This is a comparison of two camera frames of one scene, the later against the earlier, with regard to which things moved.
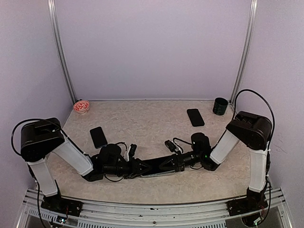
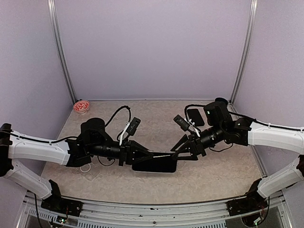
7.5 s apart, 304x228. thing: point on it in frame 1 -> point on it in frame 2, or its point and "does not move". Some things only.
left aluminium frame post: (52, 8) does not move
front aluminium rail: (102, 215) does not move
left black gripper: (135, 168) -> (127, 153)
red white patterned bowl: (81, 107) does not move
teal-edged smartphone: (155, 163) does not move
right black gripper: (177, 163) -> (194, 145)
